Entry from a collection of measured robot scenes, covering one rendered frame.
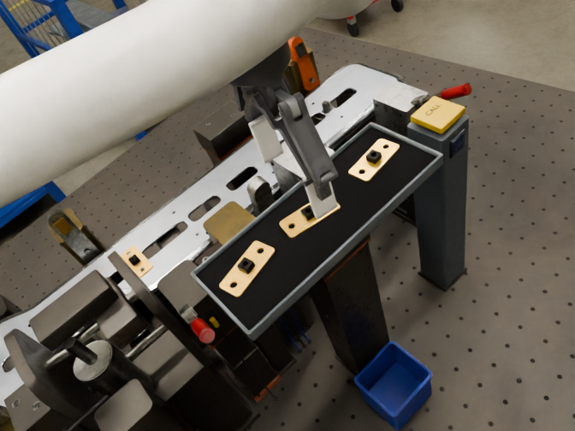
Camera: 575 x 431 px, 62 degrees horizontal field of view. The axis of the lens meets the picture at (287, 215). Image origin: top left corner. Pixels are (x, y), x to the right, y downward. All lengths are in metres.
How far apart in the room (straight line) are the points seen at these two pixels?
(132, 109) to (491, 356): 0.91
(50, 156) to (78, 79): 0.04
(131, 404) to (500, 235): 0.86
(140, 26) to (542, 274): 1.02
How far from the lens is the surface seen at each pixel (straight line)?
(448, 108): 0.80
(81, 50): 0.26
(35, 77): 0.26
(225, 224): 0.82
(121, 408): 0.73
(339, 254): 0.62
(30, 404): 0.77
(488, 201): 1.27
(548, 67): 2.90
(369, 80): 1.16
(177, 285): 0.78
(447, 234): 0.96
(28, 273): 1.64
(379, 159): 0.72
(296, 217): 0.67
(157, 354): 0.88
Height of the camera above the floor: 1.66
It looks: 47 degrees down
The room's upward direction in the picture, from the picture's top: 22 degrees counter-clockwise
